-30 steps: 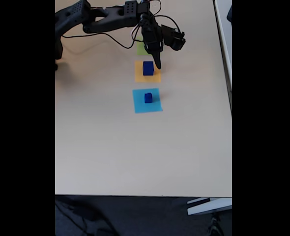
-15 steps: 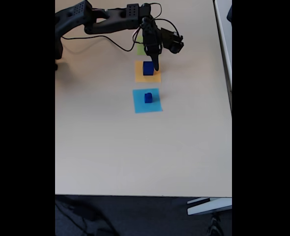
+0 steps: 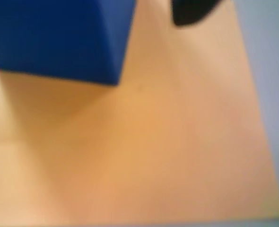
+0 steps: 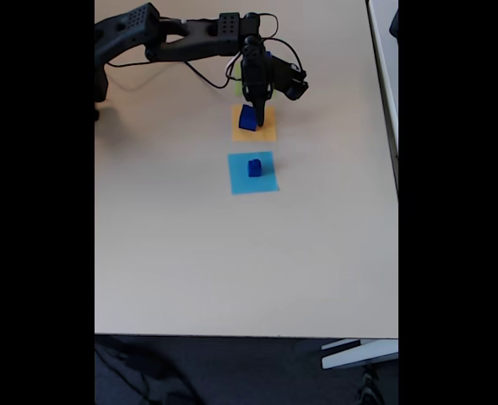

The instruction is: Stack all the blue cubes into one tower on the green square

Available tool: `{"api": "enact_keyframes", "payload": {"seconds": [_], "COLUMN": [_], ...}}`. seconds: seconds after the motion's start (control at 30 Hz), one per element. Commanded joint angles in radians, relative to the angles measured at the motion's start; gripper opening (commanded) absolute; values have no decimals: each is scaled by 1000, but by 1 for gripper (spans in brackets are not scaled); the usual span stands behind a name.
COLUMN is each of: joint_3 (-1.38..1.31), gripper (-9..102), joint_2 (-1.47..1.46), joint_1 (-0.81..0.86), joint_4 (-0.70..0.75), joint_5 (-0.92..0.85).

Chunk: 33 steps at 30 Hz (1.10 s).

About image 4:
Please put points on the medium blue cube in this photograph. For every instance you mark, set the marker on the medium blue cube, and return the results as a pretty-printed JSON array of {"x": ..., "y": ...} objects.
[{"x": 247, "y": 120}]

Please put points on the small blue cube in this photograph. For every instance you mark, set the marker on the small blue cube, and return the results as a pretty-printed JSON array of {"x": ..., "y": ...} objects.
[{"x": 254, "y": 171}]

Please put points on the green paper square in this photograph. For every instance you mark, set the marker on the green paper square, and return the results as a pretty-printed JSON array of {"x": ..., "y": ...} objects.
[{"x": 237, "y": 86}]

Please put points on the orange paper square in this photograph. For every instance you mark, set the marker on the orange paper square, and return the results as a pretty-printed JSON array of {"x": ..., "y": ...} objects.
[{"x": 270, "y": 131}]

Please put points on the light blue paper square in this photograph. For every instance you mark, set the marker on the light blue paper square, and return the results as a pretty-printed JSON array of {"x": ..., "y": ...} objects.
[{"x": 236, "y": 181}]

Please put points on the white side table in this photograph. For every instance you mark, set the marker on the white side table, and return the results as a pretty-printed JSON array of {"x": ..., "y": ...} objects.
[{"x": 386, "y": 63}]

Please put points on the dark chair part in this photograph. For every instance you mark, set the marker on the dark chair part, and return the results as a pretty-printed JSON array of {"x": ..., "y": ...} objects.
[{"x": 395, "y": 25}]

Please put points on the white table foot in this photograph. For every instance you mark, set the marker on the white table foot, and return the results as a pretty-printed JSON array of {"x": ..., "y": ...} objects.
[{"x": 358, "y": 356}]

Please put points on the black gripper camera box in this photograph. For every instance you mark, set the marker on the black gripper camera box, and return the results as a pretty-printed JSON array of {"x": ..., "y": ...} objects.
[{"x": 291, "y": 78}]

